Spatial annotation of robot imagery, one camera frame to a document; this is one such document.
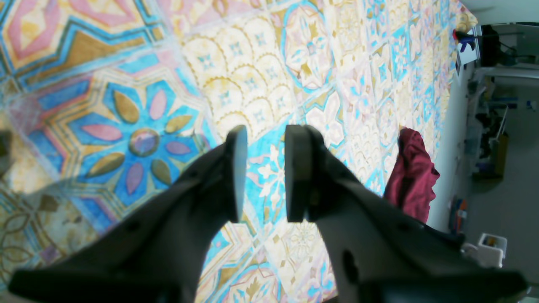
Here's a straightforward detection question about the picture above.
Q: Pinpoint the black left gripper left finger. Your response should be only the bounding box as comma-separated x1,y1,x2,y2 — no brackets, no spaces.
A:
8,126,248,303

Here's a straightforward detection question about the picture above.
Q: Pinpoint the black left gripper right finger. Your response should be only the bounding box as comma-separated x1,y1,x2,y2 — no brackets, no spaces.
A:
285,125,528,303

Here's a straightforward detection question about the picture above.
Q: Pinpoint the maroon t-shirt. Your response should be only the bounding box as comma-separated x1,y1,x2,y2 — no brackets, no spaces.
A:
383,128,440,223

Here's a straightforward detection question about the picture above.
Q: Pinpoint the white plastic container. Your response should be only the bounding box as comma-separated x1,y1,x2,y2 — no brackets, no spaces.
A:
461,233,507,268

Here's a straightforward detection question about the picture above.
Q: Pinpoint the patterned tablecloth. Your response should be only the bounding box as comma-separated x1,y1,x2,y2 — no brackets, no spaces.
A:
1,0,478,303

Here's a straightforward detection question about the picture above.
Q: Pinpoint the blue orange lower clamp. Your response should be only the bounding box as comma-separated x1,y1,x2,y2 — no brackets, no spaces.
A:
452,29,478,53

